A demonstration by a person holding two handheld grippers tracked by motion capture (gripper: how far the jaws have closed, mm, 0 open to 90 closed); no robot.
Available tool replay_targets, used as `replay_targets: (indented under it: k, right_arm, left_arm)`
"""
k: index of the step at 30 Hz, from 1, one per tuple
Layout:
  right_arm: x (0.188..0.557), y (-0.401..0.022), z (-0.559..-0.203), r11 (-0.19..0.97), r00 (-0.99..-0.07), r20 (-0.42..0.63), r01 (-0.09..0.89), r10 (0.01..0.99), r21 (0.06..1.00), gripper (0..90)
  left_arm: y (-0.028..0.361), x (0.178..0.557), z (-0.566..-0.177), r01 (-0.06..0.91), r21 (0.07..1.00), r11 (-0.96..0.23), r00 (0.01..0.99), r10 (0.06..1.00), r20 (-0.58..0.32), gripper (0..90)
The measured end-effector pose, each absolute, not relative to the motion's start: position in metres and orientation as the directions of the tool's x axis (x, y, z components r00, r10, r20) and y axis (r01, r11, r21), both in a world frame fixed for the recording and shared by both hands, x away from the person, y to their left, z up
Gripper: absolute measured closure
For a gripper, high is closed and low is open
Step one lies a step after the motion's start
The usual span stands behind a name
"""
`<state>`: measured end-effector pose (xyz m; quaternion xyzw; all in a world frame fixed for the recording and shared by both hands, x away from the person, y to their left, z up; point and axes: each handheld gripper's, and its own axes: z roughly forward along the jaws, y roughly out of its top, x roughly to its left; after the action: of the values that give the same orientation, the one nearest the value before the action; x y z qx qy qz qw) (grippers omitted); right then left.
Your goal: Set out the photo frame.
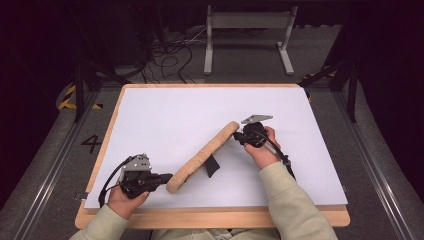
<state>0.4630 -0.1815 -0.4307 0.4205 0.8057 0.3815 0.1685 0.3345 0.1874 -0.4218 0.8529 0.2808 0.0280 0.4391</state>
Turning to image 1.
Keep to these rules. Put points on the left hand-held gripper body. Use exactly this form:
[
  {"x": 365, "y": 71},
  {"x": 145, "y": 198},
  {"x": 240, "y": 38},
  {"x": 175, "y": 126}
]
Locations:
[{"x": 138, "y": 180}]

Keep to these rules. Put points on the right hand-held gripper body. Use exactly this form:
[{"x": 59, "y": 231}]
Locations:
[{"x": 255, "y": 133}]

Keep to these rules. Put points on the person's right hand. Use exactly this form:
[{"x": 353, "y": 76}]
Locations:
[{"x": 263, "y": 155}]

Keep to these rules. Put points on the person's left hand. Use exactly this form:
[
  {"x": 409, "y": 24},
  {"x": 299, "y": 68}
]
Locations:
[{"x": 125, "y": 205}]

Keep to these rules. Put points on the wooden table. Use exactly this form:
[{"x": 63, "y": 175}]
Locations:
[{"x": 200, "y": 218}]

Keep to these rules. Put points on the white table sheet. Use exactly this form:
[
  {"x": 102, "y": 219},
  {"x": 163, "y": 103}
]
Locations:
[{"x": 186, "y": 113}]

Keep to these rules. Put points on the person's legs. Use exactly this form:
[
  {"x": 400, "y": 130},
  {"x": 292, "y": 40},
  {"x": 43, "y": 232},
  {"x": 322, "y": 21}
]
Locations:
[{"x": 213, "y": 235}]

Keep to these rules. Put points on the black metal stand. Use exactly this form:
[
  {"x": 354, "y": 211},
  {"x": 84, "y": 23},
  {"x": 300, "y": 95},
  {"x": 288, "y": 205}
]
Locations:
[
  {"x": 351, "y": 90},
  {"x": 79, "y": 90}
]

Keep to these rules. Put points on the white metal stand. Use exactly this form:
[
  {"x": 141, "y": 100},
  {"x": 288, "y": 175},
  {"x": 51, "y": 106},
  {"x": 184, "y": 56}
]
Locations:
[{"x": 248, "y": 20}]

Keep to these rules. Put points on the aluminium floor rail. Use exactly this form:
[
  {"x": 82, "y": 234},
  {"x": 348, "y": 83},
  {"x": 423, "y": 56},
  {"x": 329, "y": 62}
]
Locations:
[
  {"x": 376, "y": 173},
  {"x": 50, "y": 180}
]

